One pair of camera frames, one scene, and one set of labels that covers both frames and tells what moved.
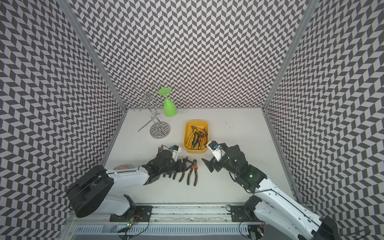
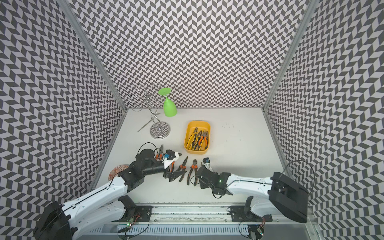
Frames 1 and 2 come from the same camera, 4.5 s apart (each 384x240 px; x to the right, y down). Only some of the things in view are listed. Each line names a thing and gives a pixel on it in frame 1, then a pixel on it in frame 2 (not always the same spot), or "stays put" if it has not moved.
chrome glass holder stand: x=159 y=130 stays put
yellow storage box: x=187 y=131 stays put
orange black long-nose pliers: x=195 y=167 stays put
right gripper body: x=223 y=163 to x=204 y=186
